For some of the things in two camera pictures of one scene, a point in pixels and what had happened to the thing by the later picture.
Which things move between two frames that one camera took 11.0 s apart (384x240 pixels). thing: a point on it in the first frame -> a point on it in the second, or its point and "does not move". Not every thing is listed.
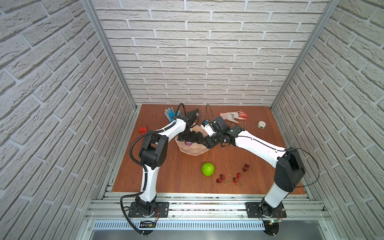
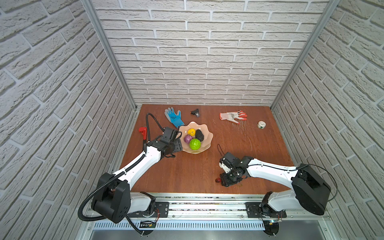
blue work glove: x=170 y=112 does not move
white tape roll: x=261 y=124 does not move
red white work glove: x=237 y=116 does not move
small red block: x=143 y=130 does not move
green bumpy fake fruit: x=208 y=169 -> x=195 y=144
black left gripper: x=188 y=136 -> x=173 y=143
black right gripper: x=208 y=142 -> x=225 y=181
